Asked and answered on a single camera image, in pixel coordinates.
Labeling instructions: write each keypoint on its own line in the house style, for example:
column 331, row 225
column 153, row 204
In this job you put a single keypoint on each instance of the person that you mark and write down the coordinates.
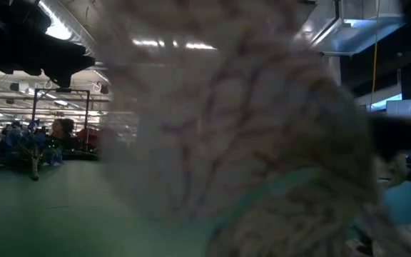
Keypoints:
column 63, row 128

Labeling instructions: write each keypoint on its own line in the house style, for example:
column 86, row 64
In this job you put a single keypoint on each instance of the black rig frame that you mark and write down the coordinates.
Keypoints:
column 61, row 90

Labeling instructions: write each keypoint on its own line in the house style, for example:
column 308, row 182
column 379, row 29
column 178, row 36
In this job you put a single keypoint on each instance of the ribbed silver round duct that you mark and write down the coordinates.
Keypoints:
column 87, row 35

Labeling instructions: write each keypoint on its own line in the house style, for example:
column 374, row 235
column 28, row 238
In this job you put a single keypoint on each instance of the white sheet on stand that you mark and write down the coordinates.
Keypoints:
column 403, row 109

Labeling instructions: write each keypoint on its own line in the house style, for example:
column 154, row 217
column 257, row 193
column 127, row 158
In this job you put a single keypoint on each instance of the white artificial flower bunch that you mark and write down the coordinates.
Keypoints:
column 244, row 125

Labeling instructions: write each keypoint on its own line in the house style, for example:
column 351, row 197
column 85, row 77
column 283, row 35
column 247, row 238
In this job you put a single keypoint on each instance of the green table mat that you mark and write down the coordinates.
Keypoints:
column 30, row 214

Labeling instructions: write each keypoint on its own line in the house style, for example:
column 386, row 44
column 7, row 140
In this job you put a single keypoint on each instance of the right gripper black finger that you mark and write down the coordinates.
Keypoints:
column 405, row 137

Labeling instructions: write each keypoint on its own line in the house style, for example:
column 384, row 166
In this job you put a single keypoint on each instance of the silver rectangular ventilation duct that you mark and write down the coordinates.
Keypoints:
column 355, row 35

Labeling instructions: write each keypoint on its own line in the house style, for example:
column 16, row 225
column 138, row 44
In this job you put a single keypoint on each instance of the blue artificial flower bunch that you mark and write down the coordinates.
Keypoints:
column 34, row 146

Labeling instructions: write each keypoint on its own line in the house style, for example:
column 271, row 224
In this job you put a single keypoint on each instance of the red storage bins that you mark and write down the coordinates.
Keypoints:
column 89, row 135

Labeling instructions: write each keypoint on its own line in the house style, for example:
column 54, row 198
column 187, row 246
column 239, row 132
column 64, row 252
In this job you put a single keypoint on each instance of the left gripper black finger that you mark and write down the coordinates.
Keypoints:
column 66, row 44
column 73, row 60

